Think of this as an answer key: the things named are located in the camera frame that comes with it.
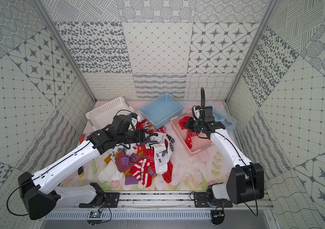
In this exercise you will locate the aluminium mounting rail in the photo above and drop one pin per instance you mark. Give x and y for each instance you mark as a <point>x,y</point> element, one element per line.
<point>162,200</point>

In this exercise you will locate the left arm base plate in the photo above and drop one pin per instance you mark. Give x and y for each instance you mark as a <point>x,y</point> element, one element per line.
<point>109,199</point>

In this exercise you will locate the red rubber glove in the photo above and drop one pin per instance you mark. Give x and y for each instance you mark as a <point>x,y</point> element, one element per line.
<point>82,138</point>

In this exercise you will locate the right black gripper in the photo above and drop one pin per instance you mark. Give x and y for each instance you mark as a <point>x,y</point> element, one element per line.
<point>188,124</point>

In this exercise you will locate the white plastic basket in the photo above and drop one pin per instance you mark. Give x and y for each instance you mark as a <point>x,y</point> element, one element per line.
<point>104,114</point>

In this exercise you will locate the red white striped sock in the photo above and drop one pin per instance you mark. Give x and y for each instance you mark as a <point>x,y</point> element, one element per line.
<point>141,172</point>

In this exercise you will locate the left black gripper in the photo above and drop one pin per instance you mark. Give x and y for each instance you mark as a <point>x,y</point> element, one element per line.
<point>142,136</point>

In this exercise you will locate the pink plastic basket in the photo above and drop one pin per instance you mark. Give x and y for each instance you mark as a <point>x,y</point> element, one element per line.
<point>198,144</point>

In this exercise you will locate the blue plastic basket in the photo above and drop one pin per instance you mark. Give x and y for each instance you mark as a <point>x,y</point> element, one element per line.
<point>161,110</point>

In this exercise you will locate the red snowflake sock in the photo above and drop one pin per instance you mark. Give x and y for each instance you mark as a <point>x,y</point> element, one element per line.
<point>189,134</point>

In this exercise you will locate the purple striped sock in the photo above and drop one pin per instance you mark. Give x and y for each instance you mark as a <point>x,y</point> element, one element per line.
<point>124,162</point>

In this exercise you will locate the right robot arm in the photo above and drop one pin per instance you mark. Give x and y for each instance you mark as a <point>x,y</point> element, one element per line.
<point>246,179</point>

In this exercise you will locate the red santa striped sock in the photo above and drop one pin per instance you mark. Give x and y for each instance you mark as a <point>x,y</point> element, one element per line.
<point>145,127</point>

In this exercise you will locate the plain red sock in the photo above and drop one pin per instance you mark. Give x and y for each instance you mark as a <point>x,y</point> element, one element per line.
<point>167,176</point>

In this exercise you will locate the white sock black pattern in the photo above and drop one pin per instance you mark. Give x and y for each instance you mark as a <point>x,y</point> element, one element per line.
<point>162,144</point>

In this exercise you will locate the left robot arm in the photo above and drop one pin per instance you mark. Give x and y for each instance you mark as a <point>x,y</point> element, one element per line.
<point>41,193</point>

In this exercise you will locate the plain white sock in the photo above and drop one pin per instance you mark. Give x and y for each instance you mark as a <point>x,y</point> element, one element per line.
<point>110,173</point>

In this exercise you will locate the clear plastic tool box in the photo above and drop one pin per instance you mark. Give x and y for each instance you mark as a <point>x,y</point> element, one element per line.
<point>222,116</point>

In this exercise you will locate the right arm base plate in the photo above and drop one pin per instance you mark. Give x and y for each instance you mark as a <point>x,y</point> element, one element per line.
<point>207,200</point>

